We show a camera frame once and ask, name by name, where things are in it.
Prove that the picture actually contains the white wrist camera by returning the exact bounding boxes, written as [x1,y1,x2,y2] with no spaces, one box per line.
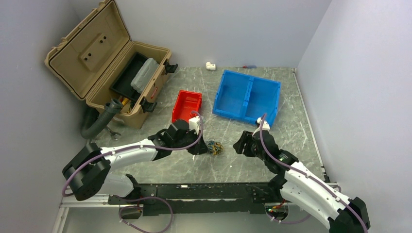
[189,116,202,134]
[255,117,270,132]

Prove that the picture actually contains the purple cable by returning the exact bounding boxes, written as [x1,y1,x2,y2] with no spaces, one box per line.
[62,111,205,198]
[259,113,369,233]

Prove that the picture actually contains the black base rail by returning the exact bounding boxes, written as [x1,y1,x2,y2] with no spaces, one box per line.
[108,182,283,216]

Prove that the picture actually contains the silver wrench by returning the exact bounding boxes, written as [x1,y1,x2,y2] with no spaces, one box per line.
[105,126,121,141]

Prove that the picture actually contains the blue plastic bin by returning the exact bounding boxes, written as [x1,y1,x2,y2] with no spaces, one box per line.
[212,70,281,126]

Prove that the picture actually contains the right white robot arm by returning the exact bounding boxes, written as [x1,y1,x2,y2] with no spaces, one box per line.
[233,130,371,233]

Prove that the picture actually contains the blue black wires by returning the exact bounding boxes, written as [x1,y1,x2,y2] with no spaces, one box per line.
[206,140,224,157]

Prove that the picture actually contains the black toolbox tray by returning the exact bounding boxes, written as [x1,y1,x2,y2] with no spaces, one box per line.
[110,52,148,102]

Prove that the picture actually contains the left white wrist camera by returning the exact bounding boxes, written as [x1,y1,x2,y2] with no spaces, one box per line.
[189,116,202,134]

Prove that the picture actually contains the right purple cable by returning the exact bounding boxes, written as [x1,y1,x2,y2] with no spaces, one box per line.
[259,113,369,233]

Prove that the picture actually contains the white pipe elbow fitting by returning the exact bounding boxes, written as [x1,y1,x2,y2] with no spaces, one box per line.
[205,62,216,71]

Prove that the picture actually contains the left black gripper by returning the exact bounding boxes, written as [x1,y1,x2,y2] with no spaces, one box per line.
[172,129,210,155]

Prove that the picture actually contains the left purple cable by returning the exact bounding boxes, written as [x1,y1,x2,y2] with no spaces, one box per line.
[62,111,205,198]

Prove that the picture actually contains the grey corrugated hose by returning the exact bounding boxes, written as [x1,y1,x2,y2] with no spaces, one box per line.
[80,99,123,139]

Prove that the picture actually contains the aluminium frame rail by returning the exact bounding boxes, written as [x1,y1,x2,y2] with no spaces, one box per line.
[51,194,109,233]

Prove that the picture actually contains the tan plastic toolbox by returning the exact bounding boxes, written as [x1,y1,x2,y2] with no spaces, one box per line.
[44,0,172,129]

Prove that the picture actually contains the red blue screwdriver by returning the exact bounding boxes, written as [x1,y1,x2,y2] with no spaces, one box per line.
[242,65,257,69]

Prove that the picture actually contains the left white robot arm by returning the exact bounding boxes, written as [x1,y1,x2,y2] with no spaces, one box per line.
[62,116,208,204]

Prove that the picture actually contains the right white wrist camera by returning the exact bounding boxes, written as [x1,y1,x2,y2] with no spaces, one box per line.
[255,117,270,132]

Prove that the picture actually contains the red plastic bin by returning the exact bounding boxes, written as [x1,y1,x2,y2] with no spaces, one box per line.
[172,90,202,123]

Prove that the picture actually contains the grey plastic case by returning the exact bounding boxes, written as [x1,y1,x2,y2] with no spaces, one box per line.
[130,58,159,93]

